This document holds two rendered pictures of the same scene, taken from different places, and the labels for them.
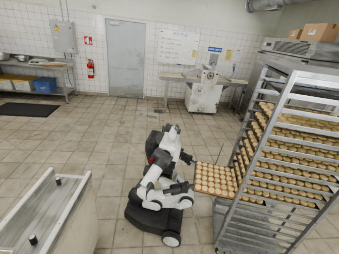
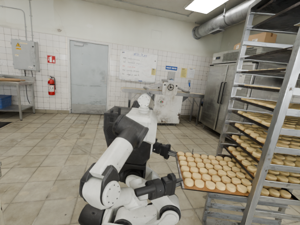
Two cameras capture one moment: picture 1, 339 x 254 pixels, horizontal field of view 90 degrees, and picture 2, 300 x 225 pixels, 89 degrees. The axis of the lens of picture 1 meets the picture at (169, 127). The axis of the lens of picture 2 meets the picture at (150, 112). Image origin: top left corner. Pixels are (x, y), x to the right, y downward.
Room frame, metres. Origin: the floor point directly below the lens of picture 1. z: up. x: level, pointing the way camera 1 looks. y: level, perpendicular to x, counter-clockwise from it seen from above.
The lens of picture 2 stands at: (0.36, 0.01, 1.33)
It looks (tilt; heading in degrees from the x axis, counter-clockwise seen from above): 14 degrees down; 355
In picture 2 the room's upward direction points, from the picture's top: 6 degrees clockwise
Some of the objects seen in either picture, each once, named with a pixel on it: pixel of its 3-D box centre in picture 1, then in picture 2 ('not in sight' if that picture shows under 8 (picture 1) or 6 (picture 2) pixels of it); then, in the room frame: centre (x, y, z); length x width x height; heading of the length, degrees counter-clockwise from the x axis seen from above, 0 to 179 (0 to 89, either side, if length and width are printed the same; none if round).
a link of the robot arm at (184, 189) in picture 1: (180, 188); (162, 186); (1.03, -0.16, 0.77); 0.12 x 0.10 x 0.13; 113
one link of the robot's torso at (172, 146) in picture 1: (163, 150); (131, 131); (1.26, 0.02, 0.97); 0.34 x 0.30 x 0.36; 173
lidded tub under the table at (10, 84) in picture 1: (8, 81); not in sight; (4.08, 4.17, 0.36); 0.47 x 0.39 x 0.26; 8
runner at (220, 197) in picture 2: (247, 197); (248, 200); (1.33, -0.96, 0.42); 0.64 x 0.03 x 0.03; 83
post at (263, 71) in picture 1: (234, 150); (223, 131); (1.40, -0.66, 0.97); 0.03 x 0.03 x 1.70; 83
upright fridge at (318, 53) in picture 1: (280, 92); (236, 97); (3.84, -2.35, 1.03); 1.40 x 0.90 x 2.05; 9
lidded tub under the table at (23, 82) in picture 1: (26, 82); not in sight; (4.14, 3.78, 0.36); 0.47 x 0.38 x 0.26; 9
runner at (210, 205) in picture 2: (245, 203); (246, 209); (1.33, -0.96, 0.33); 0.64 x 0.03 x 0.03; 83
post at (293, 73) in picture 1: (242, 185); (263, 166); (0.95, -0.60, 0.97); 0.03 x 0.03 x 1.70; 83
